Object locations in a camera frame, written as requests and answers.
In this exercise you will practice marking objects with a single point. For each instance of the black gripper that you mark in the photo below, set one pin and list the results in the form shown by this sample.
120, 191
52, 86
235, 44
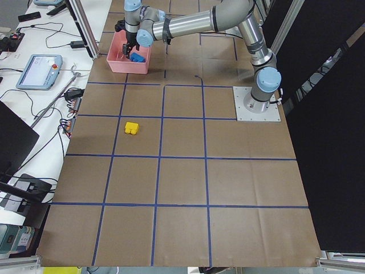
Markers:
130, 37

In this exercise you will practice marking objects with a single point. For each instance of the blue toy block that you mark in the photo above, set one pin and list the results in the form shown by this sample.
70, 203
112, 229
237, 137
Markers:
137, 58

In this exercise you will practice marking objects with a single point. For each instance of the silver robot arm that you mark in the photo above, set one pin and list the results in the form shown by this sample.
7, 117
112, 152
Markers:
143, 25

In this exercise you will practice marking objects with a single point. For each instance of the pink plastic box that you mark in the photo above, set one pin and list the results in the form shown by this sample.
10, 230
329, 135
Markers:
118, 62

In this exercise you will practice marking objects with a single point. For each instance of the black power adapter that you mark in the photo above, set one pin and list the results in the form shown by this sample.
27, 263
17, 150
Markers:
76, 44

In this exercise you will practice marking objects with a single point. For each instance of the metal rod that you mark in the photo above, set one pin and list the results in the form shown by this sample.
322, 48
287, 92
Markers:
63, 90

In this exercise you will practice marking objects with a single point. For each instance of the yellow toy block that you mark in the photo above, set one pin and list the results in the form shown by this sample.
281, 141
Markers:
131, 128

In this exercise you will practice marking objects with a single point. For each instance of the teach pendant tablet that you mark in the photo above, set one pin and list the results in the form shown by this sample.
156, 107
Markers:
41, 72

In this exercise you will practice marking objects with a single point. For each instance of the black monitor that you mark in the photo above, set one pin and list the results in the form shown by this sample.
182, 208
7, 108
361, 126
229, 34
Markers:
17, 141

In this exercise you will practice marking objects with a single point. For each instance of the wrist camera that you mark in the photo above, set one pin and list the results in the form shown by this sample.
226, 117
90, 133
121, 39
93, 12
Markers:
120, 25

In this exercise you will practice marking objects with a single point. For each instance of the aluminium frame post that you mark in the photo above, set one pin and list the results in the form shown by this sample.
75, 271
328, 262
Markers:
82, 24

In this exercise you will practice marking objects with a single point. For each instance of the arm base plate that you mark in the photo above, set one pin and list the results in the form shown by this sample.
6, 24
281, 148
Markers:
250, 110

